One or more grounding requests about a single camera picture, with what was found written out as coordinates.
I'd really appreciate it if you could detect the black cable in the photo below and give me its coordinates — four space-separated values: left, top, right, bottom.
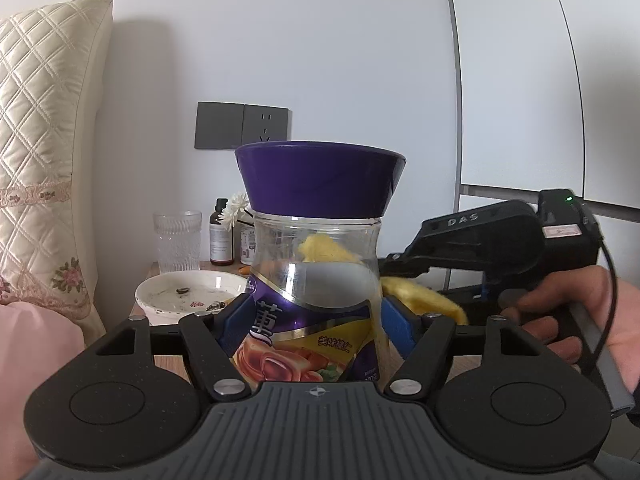
575 200 619 378

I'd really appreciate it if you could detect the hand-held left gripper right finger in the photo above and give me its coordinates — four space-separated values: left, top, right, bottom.
381 296 557 400

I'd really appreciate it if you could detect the white bowl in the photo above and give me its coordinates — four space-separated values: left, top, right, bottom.
135 270 250 326

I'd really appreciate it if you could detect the person's right hand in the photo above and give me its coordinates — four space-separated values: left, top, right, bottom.
499 265 640 392

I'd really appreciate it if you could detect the white artificial flower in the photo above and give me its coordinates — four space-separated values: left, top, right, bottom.
220 193 250 232

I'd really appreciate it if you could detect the grey wall socket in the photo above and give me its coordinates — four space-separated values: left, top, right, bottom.
242 104 290 147

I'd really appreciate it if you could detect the white wardrobe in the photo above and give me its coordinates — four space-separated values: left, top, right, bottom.
442 0 640 292

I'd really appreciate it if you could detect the clear ribbed drinking glass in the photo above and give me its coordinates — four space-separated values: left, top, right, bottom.
153 211 203 275

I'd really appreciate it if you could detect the cream quilted headboard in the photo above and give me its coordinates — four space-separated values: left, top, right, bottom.
0 0 115 342

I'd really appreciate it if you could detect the brown glass bottle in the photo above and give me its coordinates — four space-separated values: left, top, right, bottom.
209 198 236 267

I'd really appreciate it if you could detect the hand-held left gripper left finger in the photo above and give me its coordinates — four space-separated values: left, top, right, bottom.
92 295 253 401

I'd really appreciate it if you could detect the pink blanket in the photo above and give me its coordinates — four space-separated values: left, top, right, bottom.
0 302 85 480

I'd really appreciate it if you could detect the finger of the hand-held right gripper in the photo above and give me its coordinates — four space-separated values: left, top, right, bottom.
376 252 438 281

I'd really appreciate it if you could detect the grey wall switch plate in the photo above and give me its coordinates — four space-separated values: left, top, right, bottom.
194 101 245 150

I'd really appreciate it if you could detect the yellow cleaning cloth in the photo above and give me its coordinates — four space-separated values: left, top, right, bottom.
299 232 470 327

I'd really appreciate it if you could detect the white pill bottle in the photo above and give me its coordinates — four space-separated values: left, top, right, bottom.
239 219 257 266

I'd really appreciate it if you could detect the clear jar with purple lid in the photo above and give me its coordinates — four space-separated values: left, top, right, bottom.
234 141 407 384

